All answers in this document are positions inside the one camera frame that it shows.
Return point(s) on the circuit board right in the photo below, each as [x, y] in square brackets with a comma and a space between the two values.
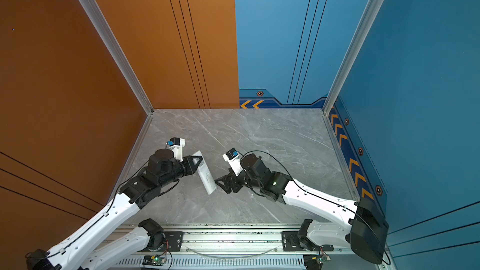
[315, 262]

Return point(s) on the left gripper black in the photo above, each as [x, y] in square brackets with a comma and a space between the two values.
[190, 165]

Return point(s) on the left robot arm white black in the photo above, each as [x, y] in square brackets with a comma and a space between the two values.
[83, 251]

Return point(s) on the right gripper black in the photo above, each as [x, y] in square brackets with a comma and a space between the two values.
[224, 179]

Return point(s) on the white remote control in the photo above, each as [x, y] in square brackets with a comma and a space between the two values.
[205, 174]

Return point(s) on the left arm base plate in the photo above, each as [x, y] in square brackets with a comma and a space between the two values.
[167, 242]

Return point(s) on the aluminium corner post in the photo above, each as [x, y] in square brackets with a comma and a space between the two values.
[363, 28]
[108, 37]

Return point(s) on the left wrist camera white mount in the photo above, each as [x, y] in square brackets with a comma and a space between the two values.
[176, 145]

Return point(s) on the right aluminium corner post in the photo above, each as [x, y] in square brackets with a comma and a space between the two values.
[363, 28]

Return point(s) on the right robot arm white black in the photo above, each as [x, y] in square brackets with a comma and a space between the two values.
[359, 225]

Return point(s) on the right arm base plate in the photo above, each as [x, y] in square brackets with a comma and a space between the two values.
[292, 241]

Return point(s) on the left aluminium corner post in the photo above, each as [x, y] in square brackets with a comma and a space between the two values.
[108, 37]

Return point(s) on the aluminium rail frame front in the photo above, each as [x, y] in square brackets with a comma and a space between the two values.
[238, 247]

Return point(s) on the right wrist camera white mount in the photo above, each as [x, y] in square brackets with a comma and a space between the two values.
[233, 157]

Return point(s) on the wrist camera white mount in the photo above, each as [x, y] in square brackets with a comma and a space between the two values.
[176, 145]
[233, 157]

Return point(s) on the green circuit board left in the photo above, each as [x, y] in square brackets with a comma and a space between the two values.
[154, 261]

